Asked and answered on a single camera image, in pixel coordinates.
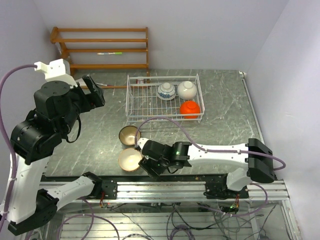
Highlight brown bowl cream inside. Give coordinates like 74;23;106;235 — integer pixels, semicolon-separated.
118;148;143;172

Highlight wooden slatted shelf rack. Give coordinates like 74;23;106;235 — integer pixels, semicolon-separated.
49;26;151;77

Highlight dark bowl beige inside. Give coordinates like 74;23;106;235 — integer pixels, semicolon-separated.
118;125;141;147

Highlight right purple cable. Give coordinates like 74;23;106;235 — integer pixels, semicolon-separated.
134;116;286;218

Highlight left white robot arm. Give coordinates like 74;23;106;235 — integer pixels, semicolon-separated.
1;75;108;236

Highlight green white pen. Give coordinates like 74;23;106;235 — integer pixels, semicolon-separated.
97;52;123;56

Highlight white wire dish rack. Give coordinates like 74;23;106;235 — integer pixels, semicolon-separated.
125;74;205;123

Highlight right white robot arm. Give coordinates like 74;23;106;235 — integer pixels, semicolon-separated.
137;137;276;200

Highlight blue patterned white bowl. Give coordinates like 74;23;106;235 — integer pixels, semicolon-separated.
156;82;176;101

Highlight orange red bowl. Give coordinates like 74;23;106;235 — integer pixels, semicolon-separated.
179;100;201;119

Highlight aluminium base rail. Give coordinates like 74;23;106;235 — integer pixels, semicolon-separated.
39;172;291;203

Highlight white ceramic bowl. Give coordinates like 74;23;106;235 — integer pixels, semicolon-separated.
177;81;197;100

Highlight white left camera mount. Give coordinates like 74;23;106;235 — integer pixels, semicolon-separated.
34;58;77;87

